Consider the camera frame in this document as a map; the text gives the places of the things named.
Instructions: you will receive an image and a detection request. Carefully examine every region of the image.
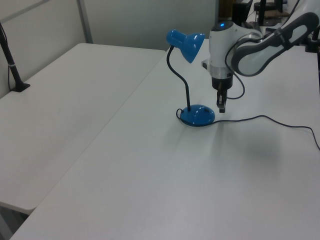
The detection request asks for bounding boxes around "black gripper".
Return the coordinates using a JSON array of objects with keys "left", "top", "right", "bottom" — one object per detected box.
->
[{"left": 211, "top": 74, "right": 234, "bottom": 114}]

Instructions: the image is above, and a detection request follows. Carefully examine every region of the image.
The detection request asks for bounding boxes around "blue gooseneck desk lamp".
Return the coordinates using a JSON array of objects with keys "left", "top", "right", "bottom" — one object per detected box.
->
[{"left": 165, "top": 29, "right": 216, "bottom": 128}]

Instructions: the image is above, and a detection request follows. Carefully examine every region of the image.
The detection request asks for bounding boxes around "black monitor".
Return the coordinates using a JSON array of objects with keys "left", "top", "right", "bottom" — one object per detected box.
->
[{"left": 232, "top": 2, "right": 252, "bottom": 24}]

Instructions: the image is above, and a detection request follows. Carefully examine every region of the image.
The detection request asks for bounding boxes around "black upright stand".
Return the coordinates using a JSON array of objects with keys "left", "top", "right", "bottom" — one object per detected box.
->
[{"left": 258, "top": 0, "right": 267, "bottom": 26}]

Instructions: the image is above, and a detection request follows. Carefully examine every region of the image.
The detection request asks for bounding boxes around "black clamp-mounted pole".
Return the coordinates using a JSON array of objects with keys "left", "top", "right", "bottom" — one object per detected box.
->
[{"left": 304, "top": 24, "right": 320, "bottom": 53}]

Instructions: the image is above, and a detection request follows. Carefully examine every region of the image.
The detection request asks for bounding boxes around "black cable on robot wrist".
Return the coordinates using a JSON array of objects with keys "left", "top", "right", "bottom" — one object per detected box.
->
[{"left": 224, "top": 39, "right": 247, "bottom": 100}]

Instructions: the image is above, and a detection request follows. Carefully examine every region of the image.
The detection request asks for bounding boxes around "black lamp power cable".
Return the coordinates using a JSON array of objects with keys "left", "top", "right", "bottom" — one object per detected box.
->
[{"left": 175, "top": 107, "right": 320, "bottom": 152}]

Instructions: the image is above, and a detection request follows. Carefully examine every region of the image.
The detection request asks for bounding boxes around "grey metal partition post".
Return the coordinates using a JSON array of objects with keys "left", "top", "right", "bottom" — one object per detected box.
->
[
  {"left": 213, "top": 0, "right": 220, "bottom": 28},
  {"left": 76, "top": 0, "right": 94, "bottom": 45}
]

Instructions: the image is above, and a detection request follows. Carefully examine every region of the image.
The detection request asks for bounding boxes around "black camera pole with clamp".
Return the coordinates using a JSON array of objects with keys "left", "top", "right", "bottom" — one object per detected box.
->
[{"left": 0, "top": 21, "right": 31, "bottom": 93}]

